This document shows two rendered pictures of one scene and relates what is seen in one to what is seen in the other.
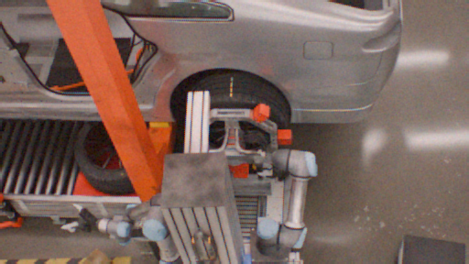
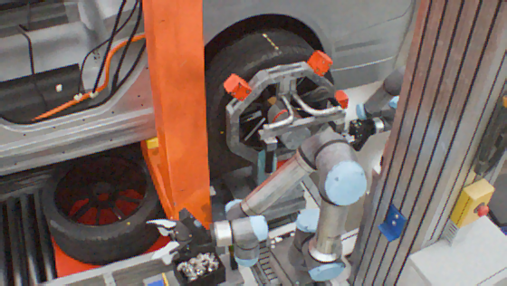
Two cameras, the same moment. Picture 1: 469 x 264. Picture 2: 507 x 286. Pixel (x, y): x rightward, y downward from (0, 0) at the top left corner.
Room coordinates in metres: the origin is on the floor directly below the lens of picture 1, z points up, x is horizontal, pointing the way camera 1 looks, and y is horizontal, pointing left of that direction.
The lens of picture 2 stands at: (0.72, 1.25, 2.44)
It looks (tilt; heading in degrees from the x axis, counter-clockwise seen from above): 42 degrees down; 324
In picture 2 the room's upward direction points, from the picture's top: 2 degrees clockwise
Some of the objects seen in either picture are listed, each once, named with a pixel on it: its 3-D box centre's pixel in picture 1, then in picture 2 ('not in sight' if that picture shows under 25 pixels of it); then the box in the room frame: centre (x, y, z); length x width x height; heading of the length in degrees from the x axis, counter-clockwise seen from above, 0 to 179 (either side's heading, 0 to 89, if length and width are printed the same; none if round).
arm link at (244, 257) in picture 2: (124, 233); (245, 244); (1.51, 0.69, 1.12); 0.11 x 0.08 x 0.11; 157
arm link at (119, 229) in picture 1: (118, 228); (247, 230); (1.49, 0.69, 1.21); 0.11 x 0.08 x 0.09; 67
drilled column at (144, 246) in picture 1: (146, 242); not in sight; (1.88, 0.74, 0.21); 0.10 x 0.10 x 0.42; 78
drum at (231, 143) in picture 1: (234, 147); (288, 125); (2.13, 0.02, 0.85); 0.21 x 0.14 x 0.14; 168
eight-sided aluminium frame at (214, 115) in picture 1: (234, 137); (282, 116); (2.20, 0.00, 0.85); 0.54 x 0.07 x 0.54; 78
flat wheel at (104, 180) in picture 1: (122, 149); (105, 203); (2.57, 0.85, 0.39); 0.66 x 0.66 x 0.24
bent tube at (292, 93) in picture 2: (246, 137); (315, 96); (2.06, -0.07, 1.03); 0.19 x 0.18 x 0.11; 168
